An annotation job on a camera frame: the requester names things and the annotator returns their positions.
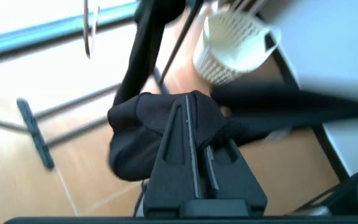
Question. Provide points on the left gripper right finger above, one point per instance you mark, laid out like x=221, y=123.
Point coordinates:
x=235, y=180

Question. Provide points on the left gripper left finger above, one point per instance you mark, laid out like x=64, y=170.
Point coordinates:
x=172, y=174

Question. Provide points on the black garment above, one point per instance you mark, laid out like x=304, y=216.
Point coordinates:
x=135, y=140

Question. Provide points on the pink clothes hanger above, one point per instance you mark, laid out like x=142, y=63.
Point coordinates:
x=86, y=37

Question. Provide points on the white laundry basket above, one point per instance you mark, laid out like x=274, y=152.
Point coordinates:
x=228, y=46

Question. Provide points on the black clothes rack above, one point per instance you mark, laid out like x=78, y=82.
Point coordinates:
x=36, y=133

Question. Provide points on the brown curtain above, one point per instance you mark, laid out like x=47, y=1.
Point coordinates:
x=244, y=3

